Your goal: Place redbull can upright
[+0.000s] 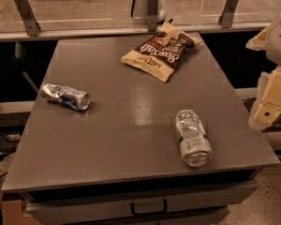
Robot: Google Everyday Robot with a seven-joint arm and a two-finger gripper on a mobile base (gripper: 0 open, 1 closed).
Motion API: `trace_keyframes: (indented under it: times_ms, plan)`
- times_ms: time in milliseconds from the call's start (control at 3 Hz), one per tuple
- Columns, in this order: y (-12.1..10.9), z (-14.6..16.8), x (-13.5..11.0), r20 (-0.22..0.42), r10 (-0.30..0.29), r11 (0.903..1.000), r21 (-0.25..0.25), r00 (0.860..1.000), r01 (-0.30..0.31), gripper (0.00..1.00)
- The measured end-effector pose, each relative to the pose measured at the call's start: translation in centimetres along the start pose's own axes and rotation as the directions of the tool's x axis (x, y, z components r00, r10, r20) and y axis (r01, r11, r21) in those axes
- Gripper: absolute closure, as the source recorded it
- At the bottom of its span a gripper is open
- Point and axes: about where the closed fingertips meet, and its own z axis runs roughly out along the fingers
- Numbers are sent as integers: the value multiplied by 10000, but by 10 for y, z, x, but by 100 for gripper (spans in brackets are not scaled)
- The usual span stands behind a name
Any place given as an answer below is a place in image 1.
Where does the sea salt chips bag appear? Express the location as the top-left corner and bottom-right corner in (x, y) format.
(121, 22), (201, 83)

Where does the glass barrier panel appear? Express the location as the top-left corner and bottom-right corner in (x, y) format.
(0, 0), (281, 33)

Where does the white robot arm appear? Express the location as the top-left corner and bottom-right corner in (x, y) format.
(245, 12), (281, 130)

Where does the middle metal bracket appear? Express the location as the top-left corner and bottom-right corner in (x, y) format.
(147, 0), (158, 32)

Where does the right metal bracket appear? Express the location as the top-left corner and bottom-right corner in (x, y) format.
(218, 0), (239, 28)

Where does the metal bracket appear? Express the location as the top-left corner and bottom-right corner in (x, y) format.
(14, 0), (40, 37)
(147, 0), (158, 32)
(218, 0), (239, 28)

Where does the grey drawer with handle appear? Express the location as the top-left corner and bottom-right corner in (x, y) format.
(26, 180), (258, 225)

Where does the left metal bracket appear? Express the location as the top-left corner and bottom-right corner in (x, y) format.
(14, 0), (40, 37)

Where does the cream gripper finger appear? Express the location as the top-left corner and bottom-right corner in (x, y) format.
(245, 27), (269, 51)
(248, 65), (281, 130)

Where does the silver green soda can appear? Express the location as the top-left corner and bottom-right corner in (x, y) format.
(174, 110), (213, 167)

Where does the silver blue redbull can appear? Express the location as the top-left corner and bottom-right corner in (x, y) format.
(40, 82), (90, 111)

